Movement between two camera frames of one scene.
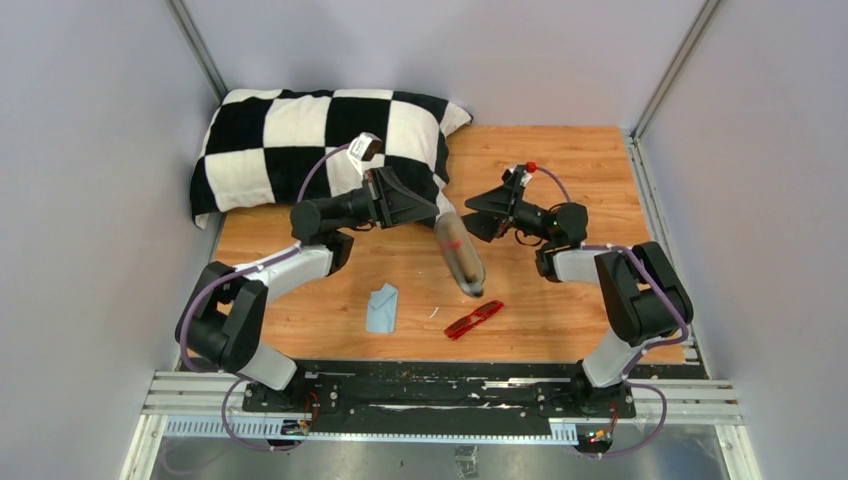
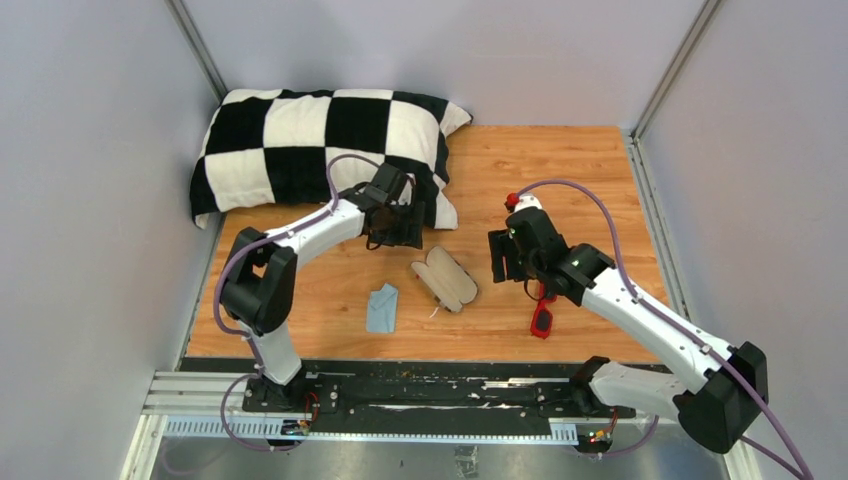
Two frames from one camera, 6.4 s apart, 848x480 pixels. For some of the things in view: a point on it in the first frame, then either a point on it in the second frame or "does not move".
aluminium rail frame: (209, 405) does not move
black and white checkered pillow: (259, 144) does not move
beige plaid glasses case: (460, 254) -> (449, 283)
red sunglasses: (461, 324) -> (542, 319)
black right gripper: (502, 204) -> (503, 245)
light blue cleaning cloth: (381, 312) does not move
